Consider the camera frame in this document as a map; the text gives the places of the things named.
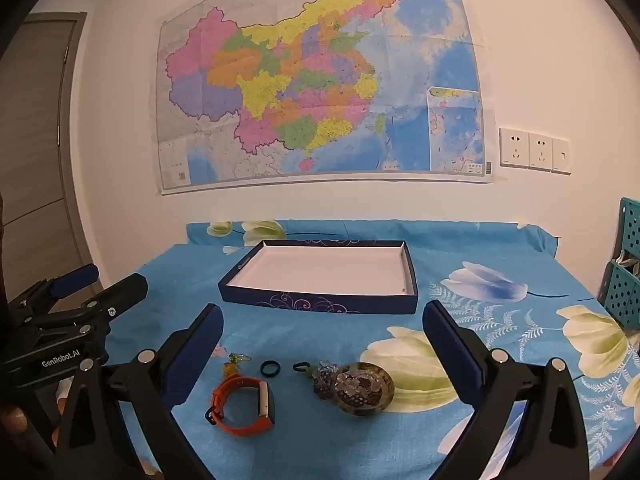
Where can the grey door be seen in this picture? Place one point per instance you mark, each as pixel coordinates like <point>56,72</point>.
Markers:
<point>37,160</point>

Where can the black loop green bead charm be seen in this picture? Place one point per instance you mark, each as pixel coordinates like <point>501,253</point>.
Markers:
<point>296,367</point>

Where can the blue floral tablecloth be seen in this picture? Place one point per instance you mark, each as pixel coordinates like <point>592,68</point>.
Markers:
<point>310,440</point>

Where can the navy box tray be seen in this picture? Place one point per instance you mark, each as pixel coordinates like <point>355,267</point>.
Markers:
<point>325,270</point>

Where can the amber green bangle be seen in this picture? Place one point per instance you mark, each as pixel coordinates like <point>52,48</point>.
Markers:
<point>385,395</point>

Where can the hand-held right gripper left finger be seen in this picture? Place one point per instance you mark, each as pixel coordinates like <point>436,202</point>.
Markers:
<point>200,347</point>

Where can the colourful wall map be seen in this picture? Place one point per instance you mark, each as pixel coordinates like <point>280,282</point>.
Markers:
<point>320,75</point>

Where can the white wall socket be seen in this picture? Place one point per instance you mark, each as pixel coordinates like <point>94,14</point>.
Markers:
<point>514,147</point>
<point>540,152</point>

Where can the teal perforated plastic crate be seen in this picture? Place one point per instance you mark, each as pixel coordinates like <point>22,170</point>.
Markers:
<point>622,285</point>

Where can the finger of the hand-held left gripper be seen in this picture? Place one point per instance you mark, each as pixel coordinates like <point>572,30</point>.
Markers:
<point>75,278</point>
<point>122,294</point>

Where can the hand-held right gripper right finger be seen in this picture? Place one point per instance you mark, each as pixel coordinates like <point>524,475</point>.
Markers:
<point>450,355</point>

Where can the orange smartwatch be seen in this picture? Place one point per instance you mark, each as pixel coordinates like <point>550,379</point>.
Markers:
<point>262,405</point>

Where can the person's left hand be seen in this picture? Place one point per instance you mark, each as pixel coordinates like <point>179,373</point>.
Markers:
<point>11,420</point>

